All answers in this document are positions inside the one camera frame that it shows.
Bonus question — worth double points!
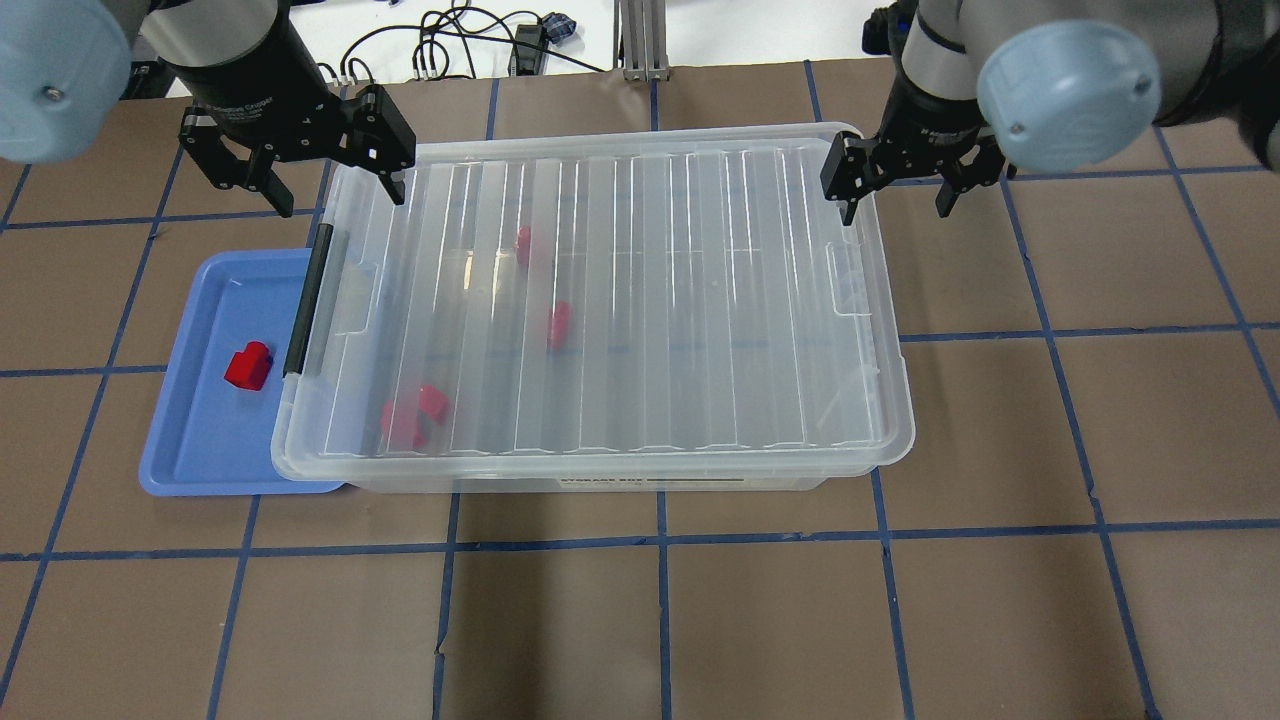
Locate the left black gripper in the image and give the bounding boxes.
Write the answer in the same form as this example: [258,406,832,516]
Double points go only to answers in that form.
[178,20,417,218]

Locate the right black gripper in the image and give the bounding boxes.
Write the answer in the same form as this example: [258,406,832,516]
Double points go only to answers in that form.
[820,85,1019,227]

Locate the red block from tray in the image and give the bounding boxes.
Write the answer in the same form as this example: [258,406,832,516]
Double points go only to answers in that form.
[223,340,273,392]

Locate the clear plastic box lid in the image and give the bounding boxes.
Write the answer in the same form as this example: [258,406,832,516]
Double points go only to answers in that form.
[273,122,916,480]

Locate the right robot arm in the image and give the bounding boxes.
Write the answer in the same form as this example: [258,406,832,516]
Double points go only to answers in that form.
[820,1,1279,224]

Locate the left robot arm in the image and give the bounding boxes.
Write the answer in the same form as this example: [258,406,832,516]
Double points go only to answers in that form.
[1,1,417,217]

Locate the clear plastic storage box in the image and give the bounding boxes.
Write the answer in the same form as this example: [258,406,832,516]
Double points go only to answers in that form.
[276,129,901,495]

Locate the red block back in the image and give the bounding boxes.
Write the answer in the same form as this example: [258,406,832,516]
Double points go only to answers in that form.
[515,225,532,272]

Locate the red block front right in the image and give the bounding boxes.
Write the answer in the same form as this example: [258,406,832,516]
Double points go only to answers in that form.
[416,384,452,428]

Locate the red block front left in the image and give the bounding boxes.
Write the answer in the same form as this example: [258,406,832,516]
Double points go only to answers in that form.
[380,400,425,454]

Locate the red block middle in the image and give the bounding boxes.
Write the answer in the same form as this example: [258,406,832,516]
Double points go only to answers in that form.
[547,300,573,352]

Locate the blue plastic tray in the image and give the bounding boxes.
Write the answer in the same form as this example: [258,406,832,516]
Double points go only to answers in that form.
[138,249,340,497]

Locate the black box latch handle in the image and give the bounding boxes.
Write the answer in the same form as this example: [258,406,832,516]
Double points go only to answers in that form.
[282,222,334,375]

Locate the black cables on table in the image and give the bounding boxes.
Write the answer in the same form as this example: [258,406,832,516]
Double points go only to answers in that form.
[317,0,605,86]

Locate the aluminium frame post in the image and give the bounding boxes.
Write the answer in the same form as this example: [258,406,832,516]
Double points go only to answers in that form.
[613,0,671,82]

